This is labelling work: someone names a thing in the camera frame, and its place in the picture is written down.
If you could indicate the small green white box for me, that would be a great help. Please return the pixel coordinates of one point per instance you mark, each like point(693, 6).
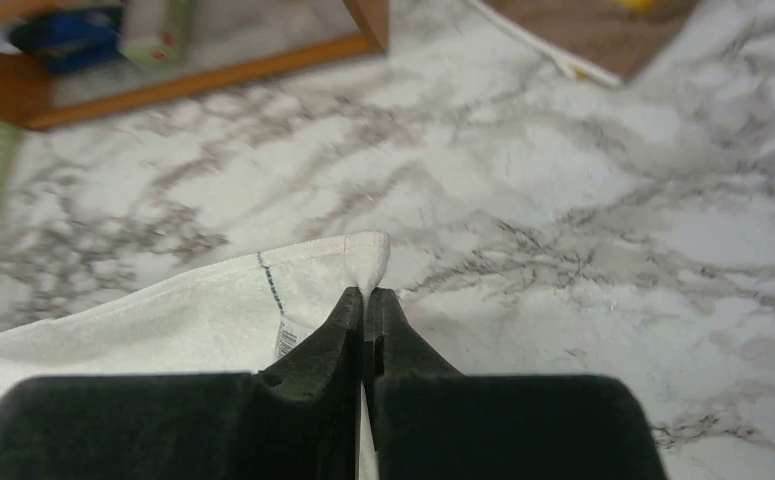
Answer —
point(155, 33)

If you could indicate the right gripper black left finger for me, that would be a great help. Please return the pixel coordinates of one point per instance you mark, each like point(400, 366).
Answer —
point(297, 419)

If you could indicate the blue object lower shelf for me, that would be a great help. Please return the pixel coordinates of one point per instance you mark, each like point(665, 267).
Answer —
point(71, 40)

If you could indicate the wooden shelf rack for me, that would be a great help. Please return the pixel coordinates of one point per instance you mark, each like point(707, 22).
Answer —
point(227, 42)

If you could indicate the brown yellow cloth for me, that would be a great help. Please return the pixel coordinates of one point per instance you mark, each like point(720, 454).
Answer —
point(609, 42)

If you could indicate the white towel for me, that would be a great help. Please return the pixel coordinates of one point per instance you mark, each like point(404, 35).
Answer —
point(239, 315)

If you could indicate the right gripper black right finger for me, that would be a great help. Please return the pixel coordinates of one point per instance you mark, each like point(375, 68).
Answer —
point(430, 421)

